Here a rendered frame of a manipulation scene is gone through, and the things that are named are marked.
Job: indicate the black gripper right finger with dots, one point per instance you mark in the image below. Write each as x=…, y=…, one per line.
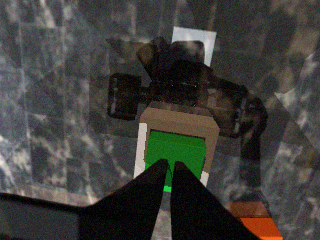
x=197, y=215

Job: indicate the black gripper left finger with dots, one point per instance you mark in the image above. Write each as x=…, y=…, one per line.
x=129, y=213

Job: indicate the green button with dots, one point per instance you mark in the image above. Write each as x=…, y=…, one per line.
x=176, y=136

